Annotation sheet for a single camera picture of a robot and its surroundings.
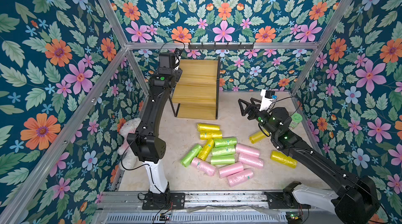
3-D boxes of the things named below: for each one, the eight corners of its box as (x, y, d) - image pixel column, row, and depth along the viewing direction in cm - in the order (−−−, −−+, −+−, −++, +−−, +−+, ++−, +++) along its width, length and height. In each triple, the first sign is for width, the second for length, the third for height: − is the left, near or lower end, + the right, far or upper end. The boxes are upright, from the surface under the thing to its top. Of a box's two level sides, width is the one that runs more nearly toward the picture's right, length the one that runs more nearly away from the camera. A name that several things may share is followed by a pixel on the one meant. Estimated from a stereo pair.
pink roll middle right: (237, 164, 86) (238, 161, 84) (238, 154, 90) (239, 151, 87) (261, 169, 84) (263, 167, 82) (262, 159, 88) (263, 156, 85)
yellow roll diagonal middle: (197, 158, 88) (196, 156, 86) (208, 139, 96) (208, 137, 93) (204, 162, 87) (203, 160, 84) (214, 142, 95) (214, 140, 92)
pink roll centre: (220, 178, 82) (220, 176, 79) (217, 169, 84) (217, 167, 81) (243, 170, 84) (244, 168, 81) (239, 162, 87) (240, 160, 84)
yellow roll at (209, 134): (200, 141, 96) (199, 137, 92) (200, 133, 99) (199, 128, 95) (222, 141, 96) (222, 137, 91) (221, 133, 99) (222, 128, 95)
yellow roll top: (197, 133, 100) (196, 129, 96) (197, 127, 103) (197, 123, 99) (219, 133, 100) (220, 129, 96) (219, 127, 103) (219, 123, 99)
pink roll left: (190, 165, 86) (189, 163, 83) (195, 157, 89) (194, 154, 86) (213, 178, 82) (213, 176, 79) (217, 169, 85) (218, 167, 82)
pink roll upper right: (235, 152, 90) (236, 150, 88) (236, 145, 93) (236, 143, 90) (258, 156, 89) (259, 153, 86) (258, 148, 92) (259, 146, 89)
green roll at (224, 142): (214, 149, 93) (214, 145, 88) (214, 143, 96) (214, 138, 91) (236, 147, 94) (237, 143, 89) (235, 141, 96) (236, 136, 92)
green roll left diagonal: (180, 163, 87) (179, 160, 84) (197, 145, 94) (196, 142, 91) (186, 168, 85) (185, 166, 82) (203, 149, 92) (202, 147, 89)
